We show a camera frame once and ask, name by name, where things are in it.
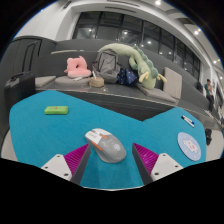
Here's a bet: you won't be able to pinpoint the green rectangular eraser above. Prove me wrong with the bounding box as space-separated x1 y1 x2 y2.
44 105 70 116

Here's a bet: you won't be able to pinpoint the flat light grey cushion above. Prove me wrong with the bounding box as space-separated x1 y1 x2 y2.
34 75 58 89

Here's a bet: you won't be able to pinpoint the green dragon plush toy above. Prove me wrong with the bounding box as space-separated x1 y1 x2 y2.
97 42 168 90

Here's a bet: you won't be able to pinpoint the dark blue patterned bag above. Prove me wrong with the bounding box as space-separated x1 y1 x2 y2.
115 68 139 88

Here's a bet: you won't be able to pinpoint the ceiling lights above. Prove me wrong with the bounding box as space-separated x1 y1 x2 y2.
153 0 221 66

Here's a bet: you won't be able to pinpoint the black bag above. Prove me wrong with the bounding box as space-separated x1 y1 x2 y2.
204 128 213 146

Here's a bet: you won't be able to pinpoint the grey backpack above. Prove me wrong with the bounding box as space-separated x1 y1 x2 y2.
91 48 122 84

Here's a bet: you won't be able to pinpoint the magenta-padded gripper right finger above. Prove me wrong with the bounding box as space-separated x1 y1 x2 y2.
131 142 184 186

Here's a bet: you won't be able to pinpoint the person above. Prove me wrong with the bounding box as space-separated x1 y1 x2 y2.
204 78 216 113

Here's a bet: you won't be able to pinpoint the white marker black cap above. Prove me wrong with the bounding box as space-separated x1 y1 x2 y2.
180 115 196 129

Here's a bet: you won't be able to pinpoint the upright grey square cushion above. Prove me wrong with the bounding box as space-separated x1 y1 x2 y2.
162 66 183 100

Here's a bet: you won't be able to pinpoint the grey computer mouse orange accents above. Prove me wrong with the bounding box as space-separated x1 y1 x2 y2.
84 127 128 164

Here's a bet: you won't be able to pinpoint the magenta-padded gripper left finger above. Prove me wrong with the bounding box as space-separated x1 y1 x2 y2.
41 143 92 186

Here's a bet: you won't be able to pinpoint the round grey seat cushion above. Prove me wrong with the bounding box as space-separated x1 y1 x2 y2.
54 75 93 88

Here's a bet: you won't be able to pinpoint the pink plush toy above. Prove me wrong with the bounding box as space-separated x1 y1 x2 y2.
63 55 92 79

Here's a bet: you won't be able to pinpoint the flat grey seat cushion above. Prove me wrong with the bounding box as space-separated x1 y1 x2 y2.
136 83 178 104

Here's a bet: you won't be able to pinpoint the dark glass window wall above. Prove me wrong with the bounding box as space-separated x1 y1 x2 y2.
72 11 202 83

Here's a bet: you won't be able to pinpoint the round light blue mouse pad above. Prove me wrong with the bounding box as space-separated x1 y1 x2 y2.
176 131 202 162

